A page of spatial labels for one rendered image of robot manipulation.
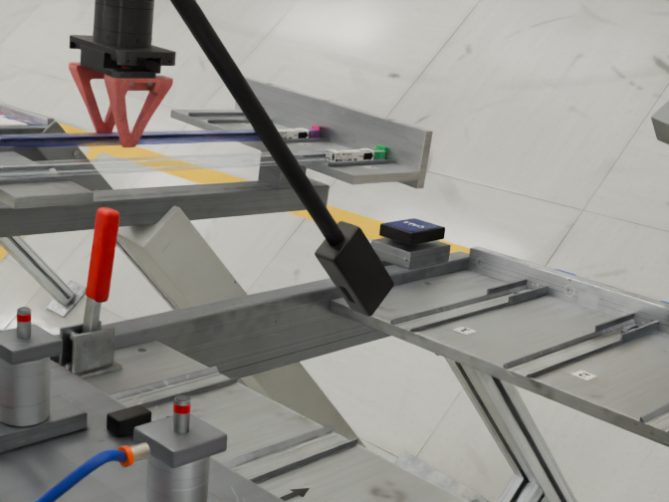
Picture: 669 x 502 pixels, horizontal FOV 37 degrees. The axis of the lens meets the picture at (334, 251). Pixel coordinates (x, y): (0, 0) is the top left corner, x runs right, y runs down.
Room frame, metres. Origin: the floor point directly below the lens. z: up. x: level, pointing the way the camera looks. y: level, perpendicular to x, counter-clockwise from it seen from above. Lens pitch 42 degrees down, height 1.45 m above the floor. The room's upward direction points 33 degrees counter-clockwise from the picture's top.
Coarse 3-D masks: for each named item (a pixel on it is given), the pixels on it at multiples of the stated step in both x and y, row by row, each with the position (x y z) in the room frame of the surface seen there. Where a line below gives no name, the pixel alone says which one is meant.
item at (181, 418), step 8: (176, 400) 0.25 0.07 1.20; (184, 400) 0.25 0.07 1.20; (176, 408) 0.25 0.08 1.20; (184, 408) 0.25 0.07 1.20; (176, 416) 0.25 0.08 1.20; (184, 416) 0.25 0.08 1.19; (176, 424) 0.25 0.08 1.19; (184, 424) 0.25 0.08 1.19; (176, 432) 0.25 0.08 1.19; (184, 432) 0.25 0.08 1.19
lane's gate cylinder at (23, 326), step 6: (18, 312) 0.35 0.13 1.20; (24, 312) 0.35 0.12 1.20; (30, 312) 0.35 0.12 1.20; (18, 318) 0.35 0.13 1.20; (24, 318) 0.35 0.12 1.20; (30, 318) 0.35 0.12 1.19; (18, 324) 0.35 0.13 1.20; (24, 324) 0.35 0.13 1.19; (30, 324) 0.35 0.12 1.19; (18, 330) 0.35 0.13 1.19; (24, 330) 0.35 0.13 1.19; (30, 330) 0.35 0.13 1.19; (18, 336) 0.35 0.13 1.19; (24, 336) 0.35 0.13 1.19; (30, 336) 0.35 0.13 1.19
